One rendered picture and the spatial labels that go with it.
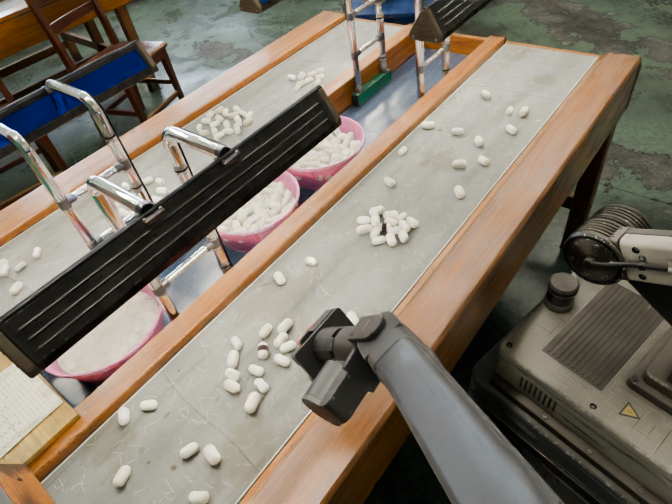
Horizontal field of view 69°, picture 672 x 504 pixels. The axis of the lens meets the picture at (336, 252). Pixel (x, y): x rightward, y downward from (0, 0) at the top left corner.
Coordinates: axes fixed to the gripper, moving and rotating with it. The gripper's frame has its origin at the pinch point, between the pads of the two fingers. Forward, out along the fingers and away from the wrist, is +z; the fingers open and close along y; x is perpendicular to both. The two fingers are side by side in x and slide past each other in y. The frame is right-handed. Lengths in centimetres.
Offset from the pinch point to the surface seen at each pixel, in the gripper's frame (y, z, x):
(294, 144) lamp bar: -21.5, -1.2, -25.3
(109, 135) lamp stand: -10, 33, -49
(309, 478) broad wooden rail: 13.5, -2.2, 14.2
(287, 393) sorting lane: 4.4, 10.0, 7.6
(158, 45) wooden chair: -124, 207, -116
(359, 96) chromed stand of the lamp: -90, 55, -23
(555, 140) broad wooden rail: -85, 0, 14
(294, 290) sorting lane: -14.0, 21.7, -1.6
